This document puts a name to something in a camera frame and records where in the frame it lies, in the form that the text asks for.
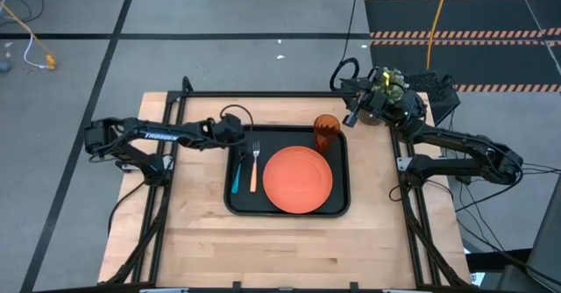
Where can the yellow floor plug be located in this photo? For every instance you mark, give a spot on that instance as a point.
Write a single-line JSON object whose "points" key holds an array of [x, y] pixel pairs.
{"points": [[51, 61]]}

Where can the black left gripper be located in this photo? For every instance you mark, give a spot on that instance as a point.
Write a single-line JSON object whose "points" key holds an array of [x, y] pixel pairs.
{"points": [[228, 128]]}

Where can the orange plastic plate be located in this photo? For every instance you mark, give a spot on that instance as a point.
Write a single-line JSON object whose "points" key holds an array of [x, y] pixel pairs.
{"points": [[298, 179]]}

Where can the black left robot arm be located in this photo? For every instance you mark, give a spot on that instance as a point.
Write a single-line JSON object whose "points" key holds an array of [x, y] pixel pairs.
{"points": [[158, 135]]}

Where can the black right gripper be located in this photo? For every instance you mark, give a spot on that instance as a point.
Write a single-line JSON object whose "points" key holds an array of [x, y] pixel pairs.
{"points": [[377, 100]]}

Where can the orange faceted plastic cup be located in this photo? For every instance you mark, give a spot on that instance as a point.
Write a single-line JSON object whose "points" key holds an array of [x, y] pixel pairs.
{"points": [[326, 128]]}

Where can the black metal table frame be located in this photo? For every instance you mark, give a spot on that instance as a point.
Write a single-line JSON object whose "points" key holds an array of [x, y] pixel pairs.
{"points": [[285, 94]]}

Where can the black hazard striped floor mat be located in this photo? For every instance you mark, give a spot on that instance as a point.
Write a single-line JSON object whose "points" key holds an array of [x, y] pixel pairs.
{"points": [[460, 16]]}

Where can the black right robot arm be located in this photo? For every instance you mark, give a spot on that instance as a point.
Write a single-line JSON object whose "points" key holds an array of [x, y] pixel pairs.
{"points": [[460, 144]]}

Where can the yellow tape tag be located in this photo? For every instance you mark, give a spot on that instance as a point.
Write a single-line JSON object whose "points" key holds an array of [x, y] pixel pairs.
{"points": [[386, 79]]}

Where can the black serving tray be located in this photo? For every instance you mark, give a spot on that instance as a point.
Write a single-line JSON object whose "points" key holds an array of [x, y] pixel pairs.
{"points": [[245, 205]]}

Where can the black table edge clip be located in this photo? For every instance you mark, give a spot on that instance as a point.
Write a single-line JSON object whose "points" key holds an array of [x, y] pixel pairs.
{"points": [[354, 286], [236, 286]]}

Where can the white frame label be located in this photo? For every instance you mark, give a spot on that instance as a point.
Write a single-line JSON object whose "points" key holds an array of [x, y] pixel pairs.
{"points": [[399, 290], [164, 290]]}

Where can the potted plant in ribbed pot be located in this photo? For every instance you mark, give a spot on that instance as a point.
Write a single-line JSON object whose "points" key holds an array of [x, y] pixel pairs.
{"points": [[370, 118]]}

